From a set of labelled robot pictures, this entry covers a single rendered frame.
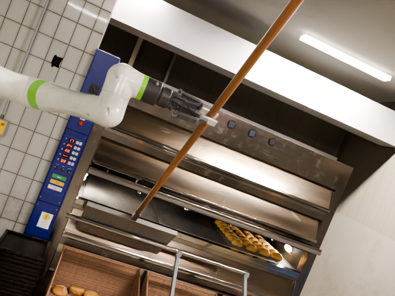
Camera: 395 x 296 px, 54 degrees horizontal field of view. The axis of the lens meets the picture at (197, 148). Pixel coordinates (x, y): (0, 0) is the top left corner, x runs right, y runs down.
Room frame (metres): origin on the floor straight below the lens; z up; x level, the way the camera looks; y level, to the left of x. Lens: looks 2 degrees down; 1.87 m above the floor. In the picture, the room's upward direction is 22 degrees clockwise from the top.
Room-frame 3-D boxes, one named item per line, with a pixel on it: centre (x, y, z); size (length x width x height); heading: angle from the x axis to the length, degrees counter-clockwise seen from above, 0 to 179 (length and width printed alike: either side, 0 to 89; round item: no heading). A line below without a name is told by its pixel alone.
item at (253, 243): (3.35, -0.70, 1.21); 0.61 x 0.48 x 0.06; 14
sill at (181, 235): (2.81, -0.24, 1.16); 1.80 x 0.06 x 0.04; 104
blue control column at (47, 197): (3.44, 1.00, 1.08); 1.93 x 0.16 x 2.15; 14
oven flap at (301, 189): (2.79, -0.25, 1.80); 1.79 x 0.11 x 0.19; 104
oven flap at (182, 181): (2.79, -0.25, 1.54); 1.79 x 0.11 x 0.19; 104
